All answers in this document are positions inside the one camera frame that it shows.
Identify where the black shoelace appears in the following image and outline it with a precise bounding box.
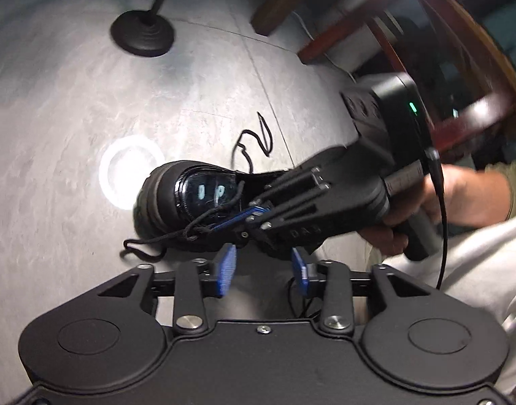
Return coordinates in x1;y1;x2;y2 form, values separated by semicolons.
122;111;277;263

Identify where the person's right hand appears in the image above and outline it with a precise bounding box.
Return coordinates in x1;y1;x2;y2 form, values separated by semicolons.
359;164;514;259

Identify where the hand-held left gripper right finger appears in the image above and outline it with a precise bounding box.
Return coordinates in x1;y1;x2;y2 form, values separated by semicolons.
290;247;429;333

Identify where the brown wooden table leg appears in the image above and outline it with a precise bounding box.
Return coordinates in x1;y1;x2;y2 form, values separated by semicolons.
250;0;311;37

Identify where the black braided cable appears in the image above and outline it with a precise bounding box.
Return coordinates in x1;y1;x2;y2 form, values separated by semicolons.
424;145;448;294

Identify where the black round-base stand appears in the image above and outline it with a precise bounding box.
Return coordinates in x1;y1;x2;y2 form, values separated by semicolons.
109;0;175;58

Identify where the person's white pants leg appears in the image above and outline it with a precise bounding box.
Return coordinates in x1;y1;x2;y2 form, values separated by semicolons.
368;209;516;399

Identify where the dark red wooden chair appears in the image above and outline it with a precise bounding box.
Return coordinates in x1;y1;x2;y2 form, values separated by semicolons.
297;0;516;169

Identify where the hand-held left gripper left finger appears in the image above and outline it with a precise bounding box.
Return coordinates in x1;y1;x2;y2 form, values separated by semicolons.
97;242;238;333

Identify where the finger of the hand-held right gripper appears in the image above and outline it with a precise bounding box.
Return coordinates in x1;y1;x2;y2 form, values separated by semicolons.
210;194;326;256
249;168;331;216

